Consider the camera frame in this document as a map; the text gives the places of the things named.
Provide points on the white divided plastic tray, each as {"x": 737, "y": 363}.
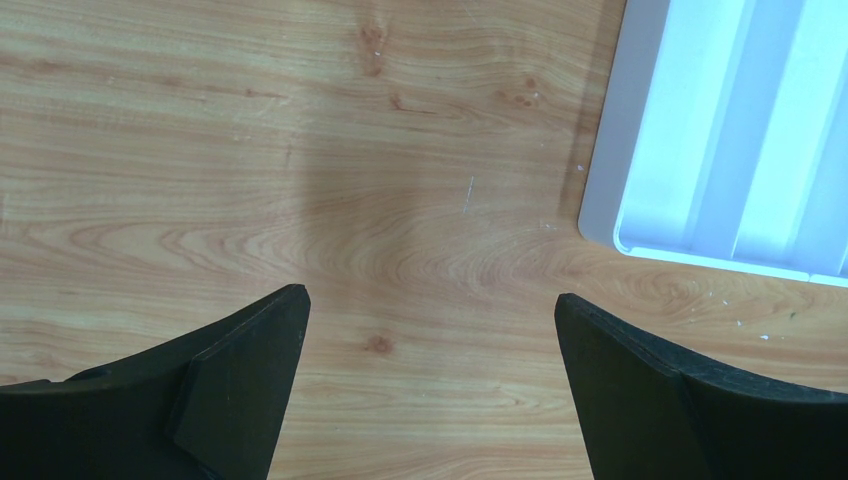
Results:
{"x": 722, "y": 141}

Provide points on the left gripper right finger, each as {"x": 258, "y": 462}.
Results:
{"x": 649, "y": 408}

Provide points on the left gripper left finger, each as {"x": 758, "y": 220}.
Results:
{"x": 209, "y": 404}

